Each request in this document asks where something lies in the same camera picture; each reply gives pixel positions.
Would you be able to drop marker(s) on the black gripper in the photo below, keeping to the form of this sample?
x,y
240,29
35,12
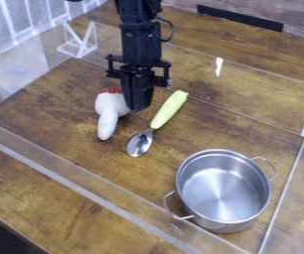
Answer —
x,y
141,59

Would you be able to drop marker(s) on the white toy mushroom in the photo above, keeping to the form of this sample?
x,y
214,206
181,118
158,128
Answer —
x,y
110,106

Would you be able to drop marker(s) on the green handled metal spoon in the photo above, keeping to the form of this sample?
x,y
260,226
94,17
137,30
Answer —
x,y
141,141

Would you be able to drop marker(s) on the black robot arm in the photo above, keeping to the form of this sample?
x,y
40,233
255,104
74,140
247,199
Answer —
x,y
137,11

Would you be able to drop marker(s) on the stainless steel pot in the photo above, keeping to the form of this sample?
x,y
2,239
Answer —
x,y
223,190

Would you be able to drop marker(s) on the black strip on wall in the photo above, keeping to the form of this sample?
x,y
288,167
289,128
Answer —
x,y
241,18

